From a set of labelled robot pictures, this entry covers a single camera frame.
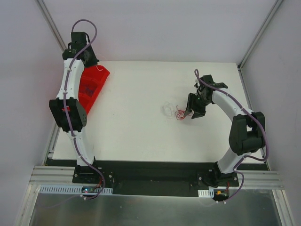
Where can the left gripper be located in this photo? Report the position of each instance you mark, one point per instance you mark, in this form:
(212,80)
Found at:
(90,59)

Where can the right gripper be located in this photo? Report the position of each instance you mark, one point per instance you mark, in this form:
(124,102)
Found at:
(196,105)

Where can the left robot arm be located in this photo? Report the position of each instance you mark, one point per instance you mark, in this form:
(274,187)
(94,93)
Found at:
(68,112)

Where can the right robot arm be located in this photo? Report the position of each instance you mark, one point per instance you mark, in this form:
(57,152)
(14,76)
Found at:
(247,132)

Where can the red plastic bin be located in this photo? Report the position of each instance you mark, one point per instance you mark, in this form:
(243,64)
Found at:
(91,83)

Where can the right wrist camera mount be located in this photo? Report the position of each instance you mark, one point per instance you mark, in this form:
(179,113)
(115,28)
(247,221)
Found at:
(196,85)

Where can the left aluminium frame post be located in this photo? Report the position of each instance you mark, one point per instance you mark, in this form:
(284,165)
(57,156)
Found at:
(52,25)

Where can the aluminium frame post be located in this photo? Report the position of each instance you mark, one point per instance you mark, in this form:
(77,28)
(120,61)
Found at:
(52,25)
(255,41)

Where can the right white cable duct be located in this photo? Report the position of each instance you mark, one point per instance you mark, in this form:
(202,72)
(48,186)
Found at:
(213,192)

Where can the white cable duct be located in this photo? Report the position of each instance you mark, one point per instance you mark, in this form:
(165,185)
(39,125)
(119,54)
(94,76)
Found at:
(65,189)
(213,192)

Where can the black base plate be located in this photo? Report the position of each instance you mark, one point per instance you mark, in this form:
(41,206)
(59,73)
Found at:
(150,178)

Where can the right aluminium frame post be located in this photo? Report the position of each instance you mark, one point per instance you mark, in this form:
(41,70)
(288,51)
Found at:
(255,41)

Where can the left white cable duct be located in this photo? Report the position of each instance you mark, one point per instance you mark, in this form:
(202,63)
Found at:
(65,189)

